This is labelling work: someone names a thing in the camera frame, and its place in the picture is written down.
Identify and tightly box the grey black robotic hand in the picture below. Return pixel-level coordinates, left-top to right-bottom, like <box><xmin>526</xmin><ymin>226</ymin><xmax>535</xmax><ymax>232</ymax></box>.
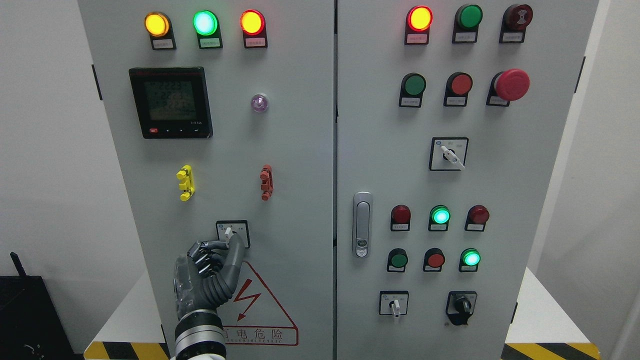
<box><xmin>174</xmin><ymin>230</ymin><xmax>245</xmax><ymax>319</ymax></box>

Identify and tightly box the white rotary selector switch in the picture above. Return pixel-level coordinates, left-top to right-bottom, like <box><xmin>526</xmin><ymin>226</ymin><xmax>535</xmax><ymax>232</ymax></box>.
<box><xmin>429</xmin><ymin>137</ymin><xmax>469</xmax><ymax>171</ymax></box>
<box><xmin>215</xmin><ymin>219</ymin><xmax>250</xmax><ymax>249</ymax></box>
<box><xmin>378</xmin><ymin>291</ymin><xmax>410</xmax><ymax>319</ymax></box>

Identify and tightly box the yellow indicator light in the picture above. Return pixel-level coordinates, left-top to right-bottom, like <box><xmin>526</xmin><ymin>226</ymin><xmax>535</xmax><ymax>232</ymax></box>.
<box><xmin>144</xmin><ymin>11</ymin><xmax>177</xmax><ymax>51</ymax></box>

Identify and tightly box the red electric hazard warning sticker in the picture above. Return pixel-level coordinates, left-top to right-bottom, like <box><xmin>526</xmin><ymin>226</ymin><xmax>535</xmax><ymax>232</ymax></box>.
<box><xmin>217</xmin><ymin>261</ymin><xmax>298</xmax><ymax>346</ymax></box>

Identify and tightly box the yellow plastic terminal clip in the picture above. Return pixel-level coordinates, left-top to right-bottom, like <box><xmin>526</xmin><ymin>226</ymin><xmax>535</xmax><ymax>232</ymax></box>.
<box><xmin>176</xmin><ymin>164</ymin><xmax>195</xmax><ymax>202</ymax></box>

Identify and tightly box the red plastic terminal clip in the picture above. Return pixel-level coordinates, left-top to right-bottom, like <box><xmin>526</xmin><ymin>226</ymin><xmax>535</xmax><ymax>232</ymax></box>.
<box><xmin>259</xmin><ymin>164</ymin><xmax>274</xmax><ymax>201</ymax></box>

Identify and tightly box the grey electrical cabinet left door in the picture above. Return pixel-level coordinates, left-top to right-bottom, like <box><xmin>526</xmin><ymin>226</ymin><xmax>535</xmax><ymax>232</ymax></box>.
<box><xmin>78</xmin><ymin>0</ymin><xmax>334</xmax><ymax>360</ymax></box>

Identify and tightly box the grey electrical cabinet door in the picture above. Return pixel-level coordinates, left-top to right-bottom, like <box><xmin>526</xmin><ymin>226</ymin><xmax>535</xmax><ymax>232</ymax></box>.
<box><xmin>78</xmin><ymin>0</ymin><xmax>334</xmax><ymax>360</ymax></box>
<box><xmin>336</xmin><ymin>0</ymin><xmax>599</xmax><ymax>360</ymax></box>

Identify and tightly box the black digital power meter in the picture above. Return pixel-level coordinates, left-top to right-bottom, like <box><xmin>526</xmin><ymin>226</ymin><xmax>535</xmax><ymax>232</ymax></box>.
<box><xmin>128</xmin><ymin>66</ymin><xmax>214</xmax><ymax>139</ymax></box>

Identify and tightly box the black box with antenna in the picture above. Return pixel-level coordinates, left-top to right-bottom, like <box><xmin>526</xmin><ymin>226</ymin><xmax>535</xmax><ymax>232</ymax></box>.
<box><xmin>0</xmin><ymin>251</ymin><xmax>75</xmax><ymax>360</ymax></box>

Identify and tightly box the dark red indicator light left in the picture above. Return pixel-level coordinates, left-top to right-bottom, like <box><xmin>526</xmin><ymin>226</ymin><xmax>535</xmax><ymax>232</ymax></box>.
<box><xmin>390</xmin><ymin>204</ymin><xmax>412</xmax><ymax>232</ymax></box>

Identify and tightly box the dark red indicator light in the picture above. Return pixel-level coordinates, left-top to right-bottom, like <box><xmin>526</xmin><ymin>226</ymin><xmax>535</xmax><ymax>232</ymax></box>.
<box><xmin>390</xmin><ymin>204</ymin><xmax>412</xmax><ymax>232</ymax></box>
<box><xmin>464</xmin><ymin>204</ymin><xmax>490</xmax><ymax>232</ymax></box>

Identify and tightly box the red push button lower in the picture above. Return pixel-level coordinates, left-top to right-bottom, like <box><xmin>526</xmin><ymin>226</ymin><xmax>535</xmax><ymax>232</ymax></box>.
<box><xmin>422</xmin><ymin>248</ymin><xmax>446</xmax><ymax>272</ymax></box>

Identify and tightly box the green lit indicator light middle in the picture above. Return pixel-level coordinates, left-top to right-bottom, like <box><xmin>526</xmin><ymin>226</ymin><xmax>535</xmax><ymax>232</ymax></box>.
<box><xmin>428</xmin><ymin>204</ymin><xmax>451</xmax><ymax>231</ymax></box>

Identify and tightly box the green indicator light top left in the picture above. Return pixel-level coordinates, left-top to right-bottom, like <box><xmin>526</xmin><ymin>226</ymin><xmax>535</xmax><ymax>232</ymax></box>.
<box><xmin>192</xmin><ymin>9</ymin><xmax>223</xmax><ymax>49</ymax></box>

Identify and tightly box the red indicator light top left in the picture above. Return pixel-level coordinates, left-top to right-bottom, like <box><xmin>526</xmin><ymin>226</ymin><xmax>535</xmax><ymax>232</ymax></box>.
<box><xmin>239</xmin><ymin>9</ymin><xmax>268</xmax><ymax>49</ymax></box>

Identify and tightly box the green lit push button lower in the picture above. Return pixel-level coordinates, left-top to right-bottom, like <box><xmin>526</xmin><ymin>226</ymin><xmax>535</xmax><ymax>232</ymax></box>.
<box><xmin>458</xmin><ymin>248</ymin><xmax>482</xmax><ymax>272</ymax></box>

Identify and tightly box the dark red indicator light right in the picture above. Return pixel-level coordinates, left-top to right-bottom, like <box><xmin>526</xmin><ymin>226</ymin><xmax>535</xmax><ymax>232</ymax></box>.
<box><xmin>464</xmin><ymin>204</ymin><xmax>490</xmax><ymax>232</ymax></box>

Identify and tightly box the green push button second row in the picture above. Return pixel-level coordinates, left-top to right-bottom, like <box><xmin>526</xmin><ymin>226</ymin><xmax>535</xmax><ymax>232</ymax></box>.
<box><xmin>398</xmin><ymin>72</ymin><xmax>426</xmax><ymax>109</ymax></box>

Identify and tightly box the grey electrical cabinet right door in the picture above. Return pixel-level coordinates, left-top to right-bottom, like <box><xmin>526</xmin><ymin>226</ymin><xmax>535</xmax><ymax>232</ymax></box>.
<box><xmin>336</xmin><ymin>0</ymin><xmax>599</xmax><ymax>360</ymax></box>

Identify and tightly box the red push button second row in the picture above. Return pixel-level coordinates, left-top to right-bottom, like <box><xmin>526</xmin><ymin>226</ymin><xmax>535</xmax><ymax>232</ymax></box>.
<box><xmin>443</xmin><ymin>71</ymin><xmax>473</xmax><ymax>107</ymax></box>

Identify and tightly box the red lit indicator light right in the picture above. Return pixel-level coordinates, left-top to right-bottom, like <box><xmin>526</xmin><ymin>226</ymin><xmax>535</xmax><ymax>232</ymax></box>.
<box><xmin>404</xmin><ymin>5</ymin><xmax>434</xmax><ymax>46</ymax></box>

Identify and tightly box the white platform with hazard stripes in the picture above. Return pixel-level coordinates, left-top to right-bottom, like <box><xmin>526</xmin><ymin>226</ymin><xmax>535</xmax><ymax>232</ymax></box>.
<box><xmin>82</xmin><ymin>269</ymin><xmax>601</xmax><ymax>360</ymax></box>

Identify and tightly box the green push button top right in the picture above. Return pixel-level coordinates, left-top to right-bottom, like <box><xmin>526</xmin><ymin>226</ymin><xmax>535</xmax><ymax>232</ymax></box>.
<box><xmin>452</xmin><ymin>4</ymin><xmax>483</xmax><ymax>44</ymax></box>

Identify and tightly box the red emergency stop mushroom button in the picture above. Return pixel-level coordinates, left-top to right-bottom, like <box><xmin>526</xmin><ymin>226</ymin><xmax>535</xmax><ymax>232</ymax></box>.
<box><xmin>486</xmin><ymin>68</ymin><xmax>531</xmax><ymax>107</ymax></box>

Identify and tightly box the dark red buzzer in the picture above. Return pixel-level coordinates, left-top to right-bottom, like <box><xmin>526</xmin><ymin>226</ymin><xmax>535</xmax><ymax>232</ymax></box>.
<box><xmin>499</xmin><ymin>4</ymin><xmax>533</xmax><ymax>44</ymax></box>

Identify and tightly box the silver door lock handle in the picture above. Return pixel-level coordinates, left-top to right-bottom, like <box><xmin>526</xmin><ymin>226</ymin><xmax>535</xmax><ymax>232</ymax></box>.
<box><xmin>352</xmin><ymin>191</ymin><xmax>373</xmax><ymax>259</ymax></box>

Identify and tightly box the black rotary knob switch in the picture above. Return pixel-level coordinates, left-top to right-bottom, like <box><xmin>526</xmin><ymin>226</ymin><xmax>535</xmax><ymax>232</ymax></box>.
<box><xmin>445</xmin><ymin>291</ymin><xmax>478</xmax><ymax>326</ymax></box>

